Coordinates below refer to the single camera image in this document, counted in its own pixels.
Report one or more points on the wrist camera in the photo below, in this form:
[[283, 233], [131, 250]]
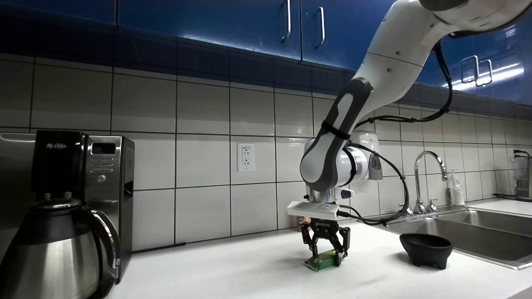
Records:
[[316, 210]]

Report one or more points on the chrome tap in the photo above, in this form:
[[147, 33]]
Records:
[[417, 178]]

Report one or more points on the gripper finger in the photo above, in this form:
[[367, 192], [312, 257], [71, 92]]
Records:
[[345, 238], [311, 243]]

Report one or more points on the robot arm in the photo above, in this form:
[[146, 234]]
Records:
[[390, 62]]

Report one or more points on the white wall socket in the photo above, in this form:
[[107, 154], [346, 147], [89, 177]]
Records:
[[245, 157]]

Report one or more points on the small brown bottle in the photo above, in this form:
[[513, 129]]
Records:
[[302, 224]]

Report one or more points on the blue wall cabinet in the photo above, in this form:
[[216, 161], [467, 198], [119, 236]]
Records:
[[208, 25]]

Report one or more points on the blue cabinet door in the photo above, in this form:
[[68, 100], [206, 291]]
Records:
[[507, 62], [345, 33], [208, 25], [50, 8]]

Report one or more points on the steel sink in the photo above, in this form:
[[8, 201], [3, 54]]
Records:
[[490, 236]]

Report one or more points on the black and steel coffee maker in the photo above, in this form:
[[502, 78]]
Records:
[[104, 182]]

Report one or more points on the steel coffee carafe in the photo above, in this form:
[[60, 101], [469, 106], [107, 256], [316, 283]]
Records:
[[50, 257]]

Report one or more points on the green chocolate bar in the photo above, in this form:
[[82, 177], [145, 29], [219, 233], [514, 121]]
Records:
[[326, 261]]

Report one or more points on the clear soap bottle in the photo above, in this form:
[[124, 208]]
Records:
[[457, 193]]

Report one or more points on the white wall soap dispenser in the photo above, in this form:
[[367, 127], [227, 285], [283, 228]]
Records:
[[372, 143]]

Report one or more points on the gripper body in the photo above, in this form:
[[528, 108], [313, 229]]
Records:
[[324, 228]]

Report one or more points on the black bowl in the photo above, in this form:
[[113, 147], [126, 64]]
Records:
[[426, 247]]

